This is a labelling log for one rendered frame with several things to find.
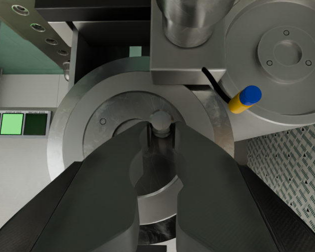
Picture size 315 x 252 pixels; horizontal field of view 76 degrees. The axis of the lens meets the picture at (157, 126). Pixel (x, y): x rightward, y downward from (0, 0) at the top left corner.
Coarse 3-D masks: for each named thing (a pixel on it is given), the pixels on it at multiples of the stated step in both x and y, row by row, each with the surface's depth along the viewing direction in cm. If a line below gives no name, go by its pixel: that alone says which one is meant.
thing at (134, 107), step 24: (120, 96) 14; (144, 96) 14; (96, 120) 14; (120, 120) 14; (144, 120) 14; (96, 144) 14; (168, 144) 14; (144, 168) 14; (168, 168) 13; (144, 192) 13
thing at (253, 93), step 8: (208, 72) 12; (216, 88) 12; (248, 88) 9; (256, 88) 9; (224, 96) 12; (240, 96) 9; (248, 96) 9; (256, 96) 9; (232, 104) 10; (240, 104) 10; (248, 104) 9
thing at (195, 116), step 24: (144, 72) 16; (96, 96) 16; (168, 96) 15; (192, 96) 15; (72, 120) 16; (192, 120) 15; (72, 144) 15; (168, 192) 14; (144, 216) 14; (168, 216) 14
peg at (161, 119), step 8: (152, 112) 11; (160, 112) 11; (168, 112) 11; (152, 120) 11; (160, 120) 11; (168, 120) 11; (152, 128) 11; (160, 128) 11; (168, 128) 11; (160, 136) 13
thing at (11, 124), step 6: (6, 114) 50; (12, 114) 50; (18, 114) 50; (6, 120) 50; (12, 120) 50; (18, 120) 50; (6, 126) 50; (12, 126) 50; (18, 126) 50; (6, 132) 50; (12, 132) 50; (18, 132) 50
